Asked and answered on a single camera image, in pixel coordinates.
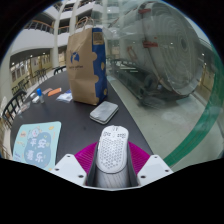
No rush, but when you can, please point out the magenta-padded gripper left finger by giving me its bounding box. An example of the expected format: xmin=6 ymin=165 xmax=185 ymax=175
xmin=49 ymin=141 xmax=100 ymax=188

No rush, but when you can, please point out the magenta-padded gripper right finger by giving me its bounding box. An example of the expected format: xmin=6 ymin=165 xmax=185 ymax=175
xmin=125 ymin=141 xmax=174 ymax=188

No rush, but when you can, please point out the white perforated computer mouse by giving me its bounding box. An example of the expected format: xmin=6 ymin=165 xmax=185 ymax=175
xmin=95 ymin=124 xmax=130 ymax=189

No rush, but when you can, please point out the light blue printed mouse pad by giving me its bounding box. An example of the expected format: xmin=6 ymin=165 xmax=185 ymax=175
xmin=12 ymin=121 xmax=63 ymax=172

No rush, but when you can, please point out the grey flat rectangular case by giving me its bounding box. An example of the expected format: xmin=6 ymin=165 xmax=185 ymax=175
xmin=89 ymin=100 xmax=120 ymax=125

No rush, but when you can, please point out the blue and white plastic packet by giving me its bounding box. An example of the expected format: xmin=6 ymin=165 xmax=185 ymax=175
xmin=55 ymin=89 xmax=74 ymax=103

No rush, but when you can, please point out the small bottle with blue cap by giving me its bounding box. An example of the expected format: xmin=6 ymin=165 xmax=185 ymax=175
xmin=36 ymin=88 xmax=45 ymax=104

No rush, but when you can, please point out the orange flat card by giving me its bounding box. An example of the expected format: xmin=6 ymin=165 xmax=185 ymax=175
xmin=47 ymin=87 xmax=63 ymax=97

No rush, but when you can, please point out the black spindle-back chair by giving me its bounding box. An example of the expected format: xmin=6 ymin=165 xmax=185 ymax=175
xmin=1 ymin=89 xmax=28 ymax=129

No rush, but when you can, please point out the group of dark chairs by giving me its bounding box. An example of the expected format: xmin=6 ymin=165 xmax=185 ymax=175
xmin=11 ymin=67 xmax=48 ymax=95

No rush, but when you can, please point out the black chair at table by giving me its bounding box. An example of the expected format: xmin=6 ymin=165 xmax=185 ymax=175
xmin=52 ymin=65 xmax=68 ymax=76

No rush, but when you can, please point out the brown and blue paper bag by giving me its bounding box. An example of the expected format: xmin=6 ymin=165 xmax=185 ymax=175
xmin=65 ymin=16 xmax=109 ymax=106

